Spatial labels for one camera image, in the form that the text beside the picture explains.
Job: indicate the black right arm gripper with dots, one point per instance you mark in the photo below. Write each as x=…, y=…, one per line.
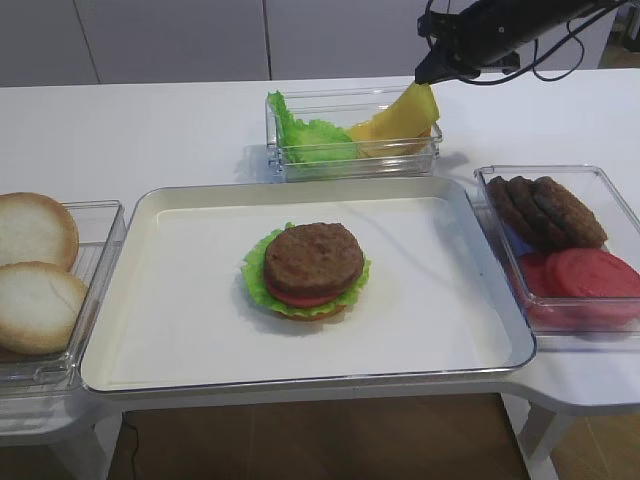
x=483, y=37

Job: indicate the yellow cheese slice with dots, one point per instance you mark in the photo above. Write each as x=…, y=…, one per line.
x=414, y=112

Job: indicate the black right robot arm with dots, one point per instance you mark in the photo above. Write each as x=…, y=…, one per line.
x=547, y=15

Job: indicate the yellow cheese slices in container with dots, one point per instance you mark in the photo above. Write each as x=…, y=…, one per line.
x=368, y=146

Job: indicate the clear lettuce cheese container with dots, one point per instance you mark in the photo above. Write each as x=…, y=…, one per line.
x=345, y=108

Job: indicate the green lettuce leaves in container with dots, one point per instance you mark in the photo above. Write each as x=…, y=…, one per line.
x=313, y=141

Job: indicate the green lettuce leaf on stack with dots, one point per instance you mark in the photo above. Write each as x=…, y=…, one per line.
x=252, y=273

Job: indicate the brown patty back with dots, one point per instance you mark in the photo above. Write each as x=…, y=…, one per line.
x=505, y=207

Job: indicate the brown patty middle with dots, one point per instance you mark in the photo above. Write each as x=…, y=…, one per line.
x=521, y=191

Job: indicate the brown patty front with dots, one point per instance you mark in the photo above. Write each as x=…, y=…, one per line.
x=569, y=213

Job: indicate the clear patty tomato container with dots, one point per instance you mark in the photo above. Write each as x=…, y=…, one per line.
x=560, y=322

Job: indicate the red tomato slice back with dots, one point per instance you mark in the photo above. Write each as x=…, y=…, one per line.
x=533, y=266

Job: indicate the brown burger patty on stack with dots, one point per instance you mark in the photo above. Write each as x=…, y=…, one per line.
x=313, y=258

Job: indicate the white serving tray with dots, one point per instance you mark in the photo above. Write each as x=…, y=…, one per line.
x=177, y=312

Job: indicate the bottom bun on tray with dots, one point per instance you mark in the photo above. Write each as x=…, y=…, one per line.
x=315, y=313

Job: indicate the red tomato slice front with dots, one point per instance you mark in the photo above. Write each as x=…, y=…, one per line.
x=609, y=283

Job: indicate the red tomato slice on stack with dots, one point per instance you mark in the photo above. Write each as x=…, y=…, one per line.
x=304, y=301

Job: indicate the clear plastic bun container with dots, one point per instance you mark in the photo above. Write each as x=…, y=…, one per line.
x=102, y=230

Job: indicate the white table leg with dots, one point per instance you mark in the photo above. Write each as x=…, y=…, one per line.
x=541, y=432

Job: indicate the large bun half back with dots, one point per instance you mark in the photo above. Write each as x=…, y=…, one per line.
x=35, y=227

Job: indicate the bun half front left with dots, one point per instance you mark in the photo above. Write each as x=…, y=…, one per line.
x=40, y=304

